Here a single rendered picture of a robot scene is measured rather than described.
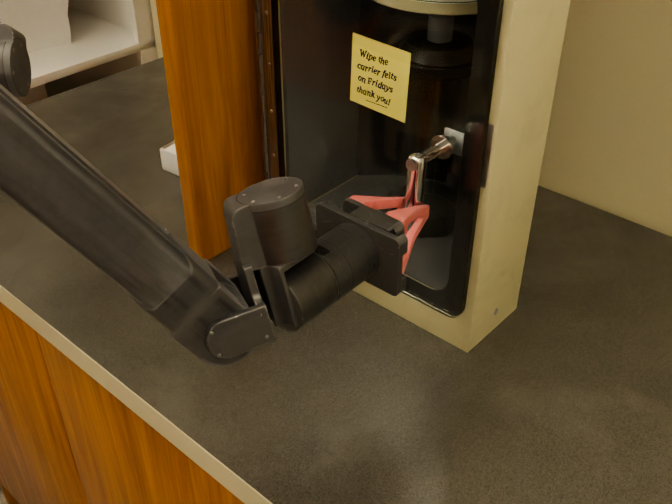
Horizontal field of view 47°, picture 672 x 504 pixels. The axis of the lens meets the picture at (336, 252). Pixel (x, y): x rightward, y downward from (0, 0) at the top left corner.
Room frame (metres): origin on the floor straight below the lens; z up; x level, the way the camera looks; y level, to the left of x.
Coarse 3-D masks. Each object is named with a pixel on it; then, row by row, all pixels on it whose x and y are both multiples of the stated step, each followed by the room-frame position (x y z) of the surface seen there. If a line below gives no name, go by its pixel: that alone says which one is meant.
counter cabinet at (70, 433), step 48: (0, 336) 0.93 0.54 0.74; (0, 384) 0.98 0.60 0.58; (48, 384) 0.84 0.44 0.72; (96, 384) 0.73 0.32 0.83; (0, 432) 1.05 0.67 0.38; (48, 432) 0.88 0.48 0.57; (96, 432) 0.76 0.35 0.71; (144, 432) 0.67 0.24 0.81; (0, 480) 1.13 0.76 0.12; (48, 480) 0.93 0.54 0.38; (96, 480) 0.79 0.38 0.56; (144, 480) 0.69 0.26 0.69; (192, 480) 0.61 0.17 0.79
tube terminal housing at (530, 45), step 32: (512, 0) 0.68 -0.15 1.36; (544, 0) 0.72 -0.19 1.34; (512, 32) 0.68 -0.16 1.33; (544, 32) 0.72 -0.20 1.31; (512, 64) 0.68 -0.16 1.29; (544, 64) 0.73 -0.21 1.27; (512, 96) 0.69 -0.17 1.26; (544, 96) 0.74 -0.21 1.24; (512, 128) 0.70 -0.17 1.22; (544, 128) 0.75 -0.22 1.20; (512, 160) 0.70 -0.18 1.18; (480, 192) 0.68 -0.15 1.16; (512, 192) 0.71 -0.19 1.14; (480, 224) 0.68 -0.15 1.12; (512, 224) 0.72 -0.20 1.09; (480, 256) 0.67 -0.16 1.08; (512, 256) 0.73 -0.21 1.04; (480, 288) 0.68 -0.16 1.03; (512, 288) 0.74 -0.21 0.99; (416, 320) 0.72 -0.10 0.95; (448, 320) 0.69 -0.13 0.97; (480, 320) 0.69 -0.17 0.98
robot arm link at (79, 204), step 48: (0, 96) 0.50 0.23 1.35; (0, 144) 0.48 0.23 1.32; (48, 144) 0.49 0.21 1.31; (48, 192) 0.48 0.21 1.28; (96, 192) 0.49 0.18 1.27; (96, 240) 0.48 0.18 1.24; (144, 240) 0.49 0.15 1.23; (144, 288) 0.48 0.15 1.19; (192, 288) 0.49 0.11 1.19; (192, 336) 0.47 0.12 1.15
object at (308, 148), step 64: (320, 0) 0.81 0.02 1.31; (384, 0) 0.75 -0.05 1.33; (448, 0) 0.70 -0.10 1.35; (320, 64) 0.81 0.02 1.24; (448, 64) 0.70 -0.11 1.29; (320, 128) 0.81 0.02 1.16; (384, 128) 0.75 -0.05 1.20; (448, 128) 0.70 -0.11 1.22; (320, 192) 0.81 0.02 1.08; (384, 192) 0.75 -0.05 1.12; (448, 192) 0.69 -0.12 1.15; (448, 256) 0.69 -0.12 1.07
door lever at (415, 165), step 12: (432, 144) 0.70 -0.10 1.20; (444, 144) 0.69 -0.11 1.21; (408, 156) 0.67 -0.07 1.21; (420, 156) 0.66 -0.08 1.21; (432, 156) 0.68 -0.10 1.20; (444, 156) 0.69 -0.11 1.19; (408, 168) 0.66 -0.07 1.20; (420, 168) 0.66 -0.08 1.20; (408, 180) 0.66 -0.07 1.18; (420, 180) 0.66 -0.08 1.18; (408, 192) 0.66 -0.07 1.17; (420, 192) 0.66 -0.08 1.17; (408, 204) 0.66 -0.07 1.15; (420, 204) 0.66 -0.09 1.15; (408, 228) 0.66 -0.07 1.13
